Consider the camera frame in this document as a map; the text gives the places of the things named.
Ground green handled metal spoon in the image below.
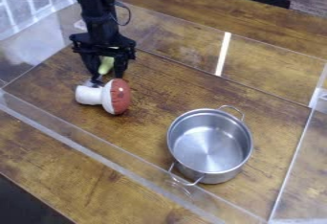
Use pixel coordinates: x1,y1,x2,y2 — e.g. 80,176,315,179
84,55,114,88

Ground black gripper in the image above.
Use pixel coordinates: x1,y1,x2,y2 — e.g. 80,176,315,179
70,33,136,83

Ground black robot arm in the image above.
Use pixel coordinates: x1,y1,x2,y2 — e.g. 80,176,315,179
70,0,136,84

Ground clear acrylic enclosure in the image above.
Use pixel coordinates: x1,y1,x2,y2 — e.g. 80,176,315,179
0,6,327,224

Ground stainless steel pot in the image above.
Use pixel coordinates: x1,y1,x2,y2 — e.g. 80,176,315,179
166,105,253,187

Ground plush mushroom toy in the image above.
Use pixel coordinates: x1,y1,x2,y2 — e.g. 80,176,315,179
75,78,132,115

